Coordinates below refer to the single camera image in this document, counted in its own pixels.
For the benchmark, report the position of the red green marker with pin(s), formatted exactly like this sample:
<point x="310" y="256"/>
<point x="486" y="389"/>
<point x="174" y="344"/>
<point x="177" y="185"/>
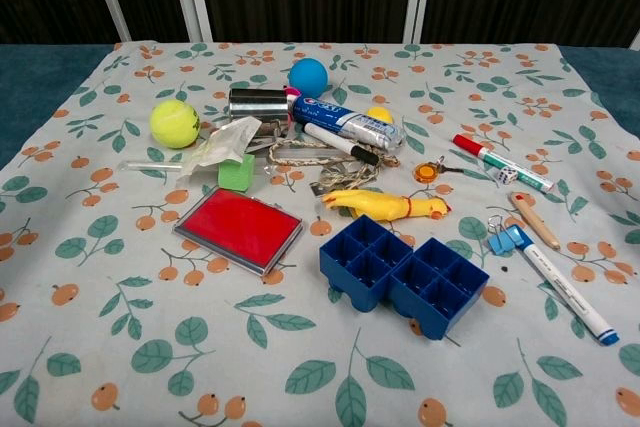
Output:
<point x="482" y="151"/>

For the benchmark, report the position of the white marker with black cap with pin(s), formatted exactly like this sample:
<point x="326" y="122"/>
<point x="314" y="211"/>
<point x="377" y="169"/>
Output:
<point x="336" y="141"/>

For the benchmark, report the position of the fruit and leaf patterned tablecloth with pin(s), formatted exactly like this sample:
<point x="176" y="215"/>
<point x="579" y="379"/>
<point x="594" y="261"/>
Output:
<point x="150" y="307"/>

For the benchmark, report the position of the white marker with blue cap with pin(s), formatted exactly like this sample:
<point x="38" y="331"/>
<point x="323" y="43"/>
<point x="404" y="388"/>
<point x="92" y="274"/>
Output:
<point x="565" y="289"/>

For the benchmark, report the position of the clear plastic ruler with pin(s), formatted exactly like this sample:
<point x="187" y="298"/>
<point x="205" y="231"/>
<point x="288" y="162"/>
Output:
<point x="305" y="151"/>

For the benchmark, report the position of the yellow rubber chicken toy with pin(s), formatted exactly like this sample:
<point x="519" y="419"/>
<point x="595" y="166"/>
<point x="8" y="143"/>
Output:
<point x="375" y="204"/>

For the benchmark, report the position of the blue white toothpaste tube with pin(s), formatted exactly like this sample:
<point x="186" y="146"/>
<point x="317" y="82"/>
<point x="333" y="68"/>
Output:
<point x="345" y="121"/>

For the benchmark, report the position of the green foam cube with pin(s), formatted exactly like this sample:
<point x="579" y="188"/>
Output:
<point x="235" y="176"/>

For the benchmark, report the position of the red ink pad case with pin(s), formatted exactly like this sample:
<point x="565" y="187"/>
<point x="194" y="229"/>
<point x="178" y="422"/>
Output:
<point x="239" y="227"/>

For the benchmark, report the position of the small yellow ball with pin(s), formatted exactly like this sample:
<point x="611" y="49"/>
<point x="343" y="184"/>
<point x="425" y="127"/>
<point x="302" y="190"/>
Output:
<point x="381" y="114"/>

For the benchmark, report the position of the small pink plastic item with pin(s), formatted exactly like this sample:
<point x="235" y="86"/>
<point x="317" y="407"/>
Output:
<point x="291" y="92"/>

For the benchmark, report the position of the shiny steel cup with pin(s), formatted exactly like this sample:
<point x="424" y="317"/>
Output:
<point x="257" y="108"/>

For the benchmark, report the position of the crumpled clear plastic wrapper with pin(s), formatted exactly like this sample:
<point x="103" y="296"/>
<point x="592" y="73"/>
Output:
<point x="227" y="139"/>

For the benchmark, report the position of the blue rubber ball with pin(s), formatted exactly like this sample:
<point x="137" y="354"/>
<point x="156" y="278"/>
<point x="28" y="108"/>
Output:
<point x="309" y="78"/>

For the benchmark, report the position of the blue ice cube tray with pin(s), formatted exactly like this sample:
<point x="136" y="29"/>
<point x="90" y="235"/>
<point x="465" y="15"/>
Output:
<point x="430" y="297"/>

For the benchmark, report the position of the yellow-green tennis ball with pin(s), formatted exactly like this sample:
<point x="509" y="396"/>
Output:
<point x="174" y="123"/>

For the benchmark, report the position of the clear glass tube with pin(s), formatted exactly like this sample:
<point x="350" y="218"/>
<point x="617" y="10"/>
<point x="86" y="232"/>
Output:
<point x="150" y="165"/>

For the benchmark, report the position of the white die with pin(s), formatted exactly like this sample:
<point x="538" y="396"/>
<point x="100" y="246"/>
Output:
<point x="506" y="176"/>

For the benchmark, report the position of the light blue binder clip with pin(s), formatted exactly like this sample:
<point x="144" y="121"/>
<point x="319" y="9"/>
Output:
<point x="502" y="242"/>

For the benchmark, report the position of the short wooden pencil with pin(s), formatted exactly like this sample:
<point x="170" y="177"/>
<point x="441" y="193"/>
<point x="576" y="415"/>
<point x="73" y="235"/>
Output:
<point x="535" y="221"/>

